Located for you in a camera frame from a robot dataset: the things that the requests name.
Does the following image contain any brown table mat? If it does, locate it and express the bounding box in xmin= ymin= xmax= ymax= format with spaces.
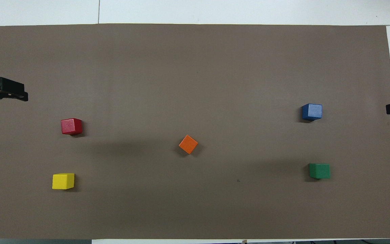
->
xmin=0 ymin=24 xmax=390 ymax=240

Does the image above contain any red wooden block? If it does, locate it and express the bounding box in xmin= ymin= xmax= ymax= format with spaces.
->
xmin=61 ymin=118 xmax=83 ymax=136

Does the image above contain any blue wooden block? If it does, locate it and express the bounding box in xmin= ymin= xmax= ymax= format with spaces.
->
xmin=301 ymin=103 xmax=323 ymax=121

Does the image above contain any orange wooden block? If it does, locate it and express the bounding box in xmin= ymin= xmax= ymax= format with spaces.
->
xmin=178 ymin=135 xmax=198 ymax=155

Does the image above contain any green wooden block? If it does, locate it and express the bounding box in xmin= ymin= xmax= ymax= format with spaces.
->
xmin=308 ymin=163 xmax=331 ymax=179

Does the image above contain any yellow wooden block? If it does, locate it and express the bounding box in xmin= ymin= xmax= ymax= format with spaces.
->
xmin=52 ymin=173 xmax=75 ymax=190

